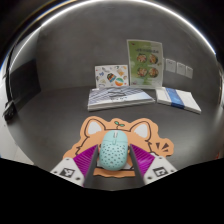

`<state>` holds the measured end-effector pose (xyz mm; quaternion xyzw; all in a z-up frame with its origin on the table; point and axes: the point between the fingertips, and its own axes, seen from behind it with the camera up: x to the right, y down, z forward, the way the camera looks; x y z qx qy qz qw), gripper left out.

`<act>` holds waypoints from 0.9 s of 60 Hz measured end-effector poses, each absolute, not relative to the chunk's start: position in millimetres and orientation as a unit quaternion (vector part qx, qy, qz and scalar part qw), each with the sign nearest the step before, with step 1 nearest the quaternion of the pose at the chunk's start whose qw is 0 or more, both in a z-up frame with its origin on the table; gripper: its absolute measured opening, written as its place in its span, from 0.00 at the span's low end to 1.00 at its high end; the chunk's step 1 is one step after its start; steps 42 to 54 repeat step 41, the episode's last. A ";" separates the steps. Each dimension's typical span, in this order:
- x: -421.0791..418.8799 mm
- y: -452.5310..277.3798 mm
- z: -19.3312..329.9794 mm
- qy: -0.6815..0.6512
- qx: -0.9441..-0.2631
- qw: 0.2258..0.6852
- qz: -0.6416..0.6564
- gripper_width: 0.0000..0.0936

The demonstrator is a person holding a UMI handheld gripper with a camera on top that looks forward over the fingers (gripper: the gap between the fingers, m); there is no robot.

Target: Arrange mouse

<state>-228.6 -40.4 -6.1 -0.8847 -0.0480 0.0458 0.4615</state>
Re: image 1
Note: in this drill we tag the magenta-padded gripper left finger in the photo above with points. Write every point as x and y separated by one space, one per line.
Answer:
68 170

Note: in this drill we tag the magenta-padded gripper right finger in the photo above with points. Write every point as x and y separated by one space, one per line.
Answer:
158 169

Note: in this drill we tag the mint green perforated computer mouse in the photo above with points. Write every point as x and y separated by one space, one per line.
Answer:
113 151

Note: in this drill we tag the orange corgi-shaped mouse pad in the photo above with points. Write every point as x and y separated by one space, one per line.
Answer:
113 124

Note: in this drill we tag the white book with blue band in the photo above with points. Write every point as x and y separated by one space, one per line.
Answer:
188 101

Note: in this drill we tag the grey striped book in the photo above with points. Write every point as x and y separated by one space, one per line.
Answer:
116 98

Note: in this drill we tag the dark flat panel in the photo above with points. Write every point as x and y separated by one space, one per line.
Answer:
25 83

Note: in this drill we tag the white card with colourful stickers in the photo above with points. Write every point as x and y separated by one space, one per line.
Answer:
111 76

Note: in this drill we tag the green menu sign stand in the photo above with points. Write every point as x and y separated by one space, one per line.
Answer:
145 63

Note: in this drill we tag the white wall socket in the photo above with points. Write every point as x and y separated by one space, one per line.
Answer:
170 65
189 72
181 68

